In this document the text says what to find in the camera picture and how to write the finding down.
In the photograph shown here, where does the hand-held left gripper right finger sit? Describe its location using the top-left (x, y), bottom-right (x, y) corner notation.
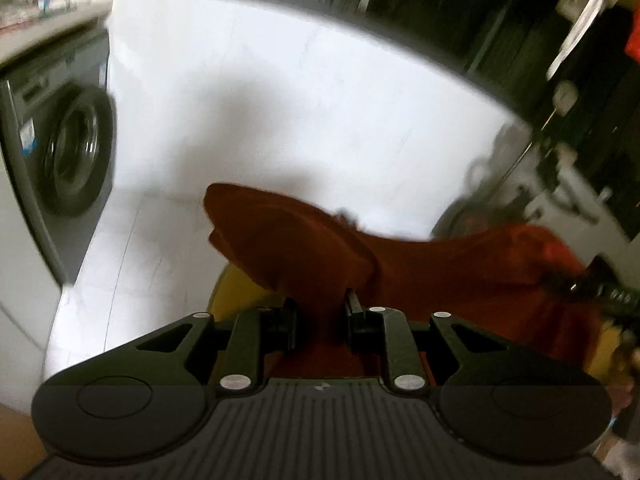
top-left (344, 287), bottom-right (507, 392)

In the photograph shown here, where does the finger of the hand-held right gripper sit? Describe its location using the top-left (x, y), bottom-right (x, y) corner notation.
top-left (542, 255), bottom-right (640, 317)

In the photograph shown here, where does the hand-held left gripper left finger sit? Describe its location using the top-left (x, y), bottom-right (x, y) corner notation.
top-left (135, 297), bottom-right (299, 392)

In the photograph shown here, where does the red garment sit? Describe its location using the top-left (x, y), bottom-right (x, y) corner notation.
top-left (202, 182), bottom-right (608, 378)

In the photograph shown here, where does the yellow round object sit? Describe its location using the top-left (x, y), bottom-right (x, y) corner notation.
top-left (207, 264), bottom-right (631, 381)

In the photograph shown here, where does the grey drying rack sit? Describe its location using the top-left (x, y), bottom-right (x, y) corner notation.
top-left (430, 80), bottom-right (632, 242)

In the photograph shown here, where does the grey washing machine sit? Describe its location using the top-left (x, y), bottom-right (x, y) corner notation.
top-left (0, 25), bottom-right (119, 287)

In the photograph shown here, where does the white hanging towel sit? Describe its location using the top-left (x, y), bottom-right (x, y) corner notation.
top-left (547, 0), bottom-right (627, 81)

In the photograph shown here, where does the dark sliding glass door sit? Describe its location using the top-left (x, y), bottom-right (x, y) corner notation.
top-left (300, 0), bottom-right (640, 241)

